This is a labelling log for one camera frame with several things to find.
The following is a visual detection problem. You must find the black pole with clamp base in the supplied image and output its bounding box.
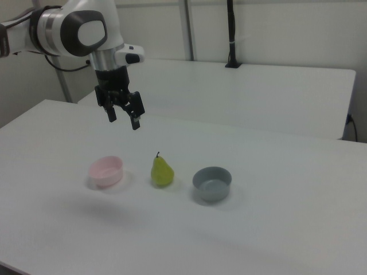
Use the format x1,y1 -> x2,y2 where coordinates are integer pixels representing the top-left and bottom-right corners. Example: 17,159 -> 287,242
224,0 -> 243,69

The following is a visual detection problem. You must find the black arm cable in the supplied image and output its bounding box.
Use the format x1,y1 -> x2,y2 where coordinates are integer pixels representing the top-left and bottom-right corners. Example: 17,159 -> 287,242
44,53 -> 92,73

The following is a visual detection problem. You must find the green pear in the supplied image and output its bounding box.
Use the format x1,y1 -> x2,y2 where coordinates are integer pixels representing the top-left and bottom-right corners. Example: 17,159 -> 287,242
150,151 -> 175,188

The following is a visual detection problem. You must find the black cable with blue plug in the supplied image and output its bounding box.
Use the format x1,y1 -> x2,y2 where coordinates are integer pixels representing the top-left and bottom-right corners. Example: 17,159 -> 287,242
346,113 -> 360,142

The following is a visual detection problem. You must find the grey partition post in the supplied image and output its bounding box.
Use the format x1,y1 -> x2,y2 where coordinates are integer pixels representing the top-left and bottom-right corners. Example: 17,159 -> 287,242
55,56 -> 73,103
178,0 -> 199,62

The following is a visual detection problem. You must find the grey plastic bowl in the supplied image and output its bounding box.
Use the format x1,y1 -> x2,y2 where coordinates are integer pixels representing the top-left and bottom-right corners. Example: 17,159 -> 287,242
192,166 -> 233,203

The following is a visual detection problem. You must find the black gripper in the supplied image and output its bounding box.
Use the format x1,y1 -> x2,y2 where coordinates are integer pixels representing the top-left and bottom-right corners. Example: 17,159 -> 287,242
95,65 -> 146,131

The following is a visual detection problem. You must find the pink plastic bowl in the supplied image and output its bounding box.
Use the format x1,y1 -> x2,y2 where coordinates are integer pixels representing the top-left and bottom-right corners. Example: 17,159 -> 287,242
88,155 -> 125,190

